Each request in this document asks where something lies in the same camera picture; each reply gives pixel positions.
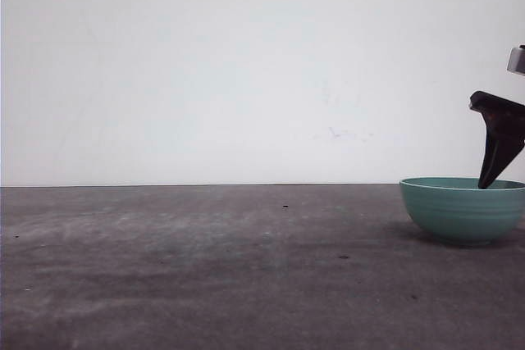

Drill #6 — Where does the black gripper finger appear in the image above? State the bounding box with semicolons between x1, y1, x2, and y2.
469;91;524;189

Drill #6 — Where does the teal ceramic bowl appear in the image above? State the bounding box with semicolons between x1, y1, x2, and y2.
399;177;524;245

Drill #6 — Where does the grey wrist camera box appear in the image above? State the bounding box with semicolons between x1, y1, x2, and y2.
507;44;525;76

